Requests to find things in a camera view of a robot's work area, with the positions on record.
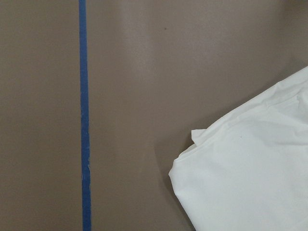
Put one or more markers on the white long-sleeve printed shirt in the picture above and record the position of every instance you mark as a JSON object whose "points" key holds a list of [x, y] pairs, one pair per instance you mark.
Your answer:
{"points": [[248, 171]]}

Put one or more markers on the blue tape grid lines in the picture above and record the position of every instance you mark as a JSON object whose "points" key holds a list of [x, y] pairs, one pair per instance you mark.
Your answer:
{"points": [[84, 119]]}

